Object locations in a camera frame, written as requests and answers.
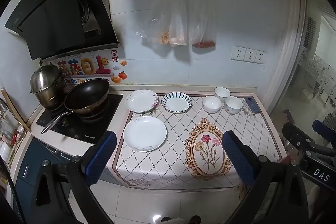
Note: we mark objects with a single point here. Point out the colourful wall stickers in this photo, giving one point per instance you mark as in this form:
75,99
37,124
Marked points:
86,66

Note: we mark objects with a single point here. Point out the clear plastic bag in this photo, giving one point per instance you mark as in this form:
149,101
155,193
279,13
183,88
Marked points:
178,29
203,35
157,27

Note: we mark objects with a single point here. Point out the white wall outlet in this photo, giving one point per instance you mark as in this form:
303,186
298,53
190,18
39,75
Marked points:
250,55
238,53
260,57

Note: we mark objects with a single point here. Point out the stainless steel steamer pot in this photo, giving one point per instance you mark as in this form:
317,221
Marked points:
47,82

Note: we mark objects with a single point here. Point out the black-rimmed white bowl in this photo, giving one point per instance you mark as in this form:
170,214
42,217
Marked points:
222,94

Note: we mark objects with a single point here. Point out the large white plate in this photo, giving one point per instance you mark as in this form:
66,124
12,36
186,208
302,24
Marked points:
145,133

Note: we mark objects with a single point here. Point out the black range hood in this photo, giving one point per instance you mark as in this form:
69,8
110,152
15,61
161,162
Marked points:
52,16

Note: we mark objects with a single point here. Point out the plain white bowl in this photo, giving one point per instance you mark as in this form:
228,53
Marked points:
211,104

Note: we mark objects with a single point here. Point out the wooden board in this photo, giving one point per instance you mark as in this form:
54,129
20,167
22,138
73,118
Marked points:
14,108

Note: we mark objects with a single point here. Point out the black wok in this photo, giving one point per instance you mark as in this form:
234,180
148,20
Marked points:
86,95

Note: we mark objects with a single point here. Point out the blue smartphone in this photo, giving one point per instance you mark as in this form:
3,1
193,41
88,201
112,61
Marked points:
251,105

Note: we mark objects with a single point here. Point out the white floral pink-rimmed plate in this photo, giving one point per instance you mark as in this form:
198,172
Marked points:
141,100

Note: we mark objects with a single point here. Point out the frosted glass sliding door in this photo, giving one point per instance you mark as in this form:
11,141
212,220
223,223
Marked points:
309,77

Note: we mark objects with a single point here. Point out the white patterned bowl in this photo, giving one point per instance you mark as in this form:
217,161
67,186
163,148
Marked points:
233,106

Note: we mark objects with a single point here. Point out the floral diamond-pattern tablecloth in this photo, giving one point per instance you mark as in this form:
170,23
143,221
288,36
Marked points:
173,155

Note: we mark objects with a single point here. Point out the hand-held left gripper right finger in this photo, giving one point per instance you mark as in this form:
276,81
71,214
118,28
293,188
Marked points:
237,158

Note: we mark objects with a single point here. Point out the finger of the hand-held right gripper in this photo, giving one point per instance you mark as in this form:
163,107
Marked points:
323,126
296,134

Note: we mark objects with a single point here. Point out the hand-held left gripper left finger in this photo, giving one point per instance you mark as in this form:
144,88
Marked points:
101,158

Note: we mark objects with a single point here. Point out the blue striped plate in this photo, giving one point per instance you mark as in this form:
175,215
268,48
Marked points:
176,102

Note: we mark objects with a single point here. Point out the blue kitchen cabinet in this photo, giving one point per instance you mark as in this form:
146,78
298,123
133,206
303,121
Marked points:
29,169

